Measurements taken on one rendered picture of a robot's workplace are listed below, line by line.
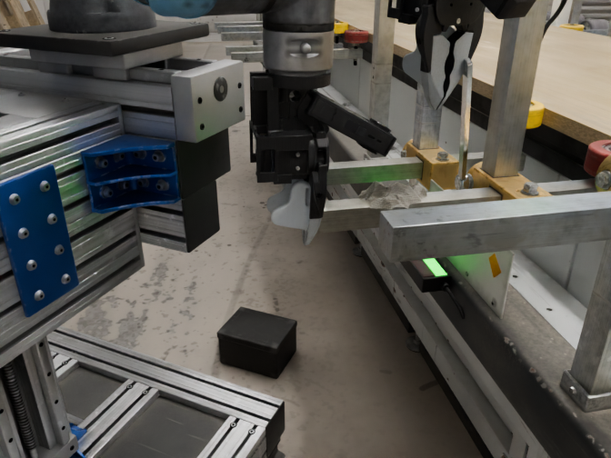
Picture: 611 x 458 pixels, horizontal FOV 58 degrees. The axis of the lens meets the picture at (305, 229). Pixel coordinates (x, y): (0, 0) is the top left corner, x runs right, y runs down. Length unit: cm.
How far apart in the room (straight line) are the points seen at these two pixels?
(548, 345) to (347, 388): 100
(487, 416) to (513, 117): 85
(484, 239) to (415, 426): 120
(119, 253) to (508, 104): 59
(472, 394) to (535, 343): 73
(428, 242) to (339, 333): 148
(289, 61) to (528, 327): 46
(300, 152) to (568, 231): 29
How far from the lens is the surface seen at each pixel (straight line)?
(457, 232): 43
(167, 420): 134
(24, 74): 97
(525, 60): 75
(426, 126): 100
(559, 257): 106
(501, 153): 77
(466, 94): 71
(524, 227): 46
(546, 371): 72
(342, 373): 173
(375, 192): 70
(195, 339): 189
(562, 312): 99
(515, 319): 80
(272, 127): 62
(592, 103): 112
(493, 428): 141
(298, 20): 58
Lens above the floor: 114
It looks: 27 degrees down
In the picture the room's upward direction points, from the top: straight up
